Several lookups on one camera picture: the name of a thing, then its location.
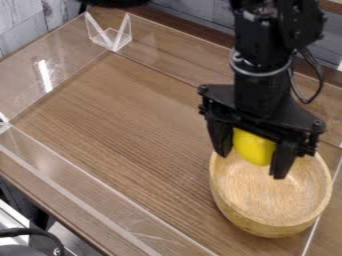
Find black cable lower left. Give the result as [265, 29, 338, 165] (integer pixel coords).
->
[0, 227, 65, 256]

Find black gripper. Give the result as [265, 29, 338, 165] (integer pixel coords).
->
[198, 51, 326, 180]

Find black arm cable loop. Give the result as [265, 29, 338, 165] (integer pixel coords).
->
[77, 0, 152, 8]

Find clear acrylic corner bracket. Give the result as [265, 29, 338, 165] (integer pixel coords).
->
[84, 13, 132, 52]

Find yellow lemon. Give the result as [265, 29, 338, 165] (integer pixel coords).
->
[232, 128, 275, 166]

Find small black wrist cable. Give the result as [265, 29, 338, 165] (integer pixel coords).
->
[287, 48, 325, 105]

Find clear acrylic enclosure walls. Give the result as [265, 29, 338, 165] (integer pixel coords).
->
[0, 9, 342, 256]

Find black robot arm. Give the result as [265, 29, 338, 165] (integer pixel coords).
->
[198, 0, 326, 179]

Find light wooden bowl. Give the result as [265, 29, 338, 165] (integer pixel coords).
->
[210, 153, 333, 238]

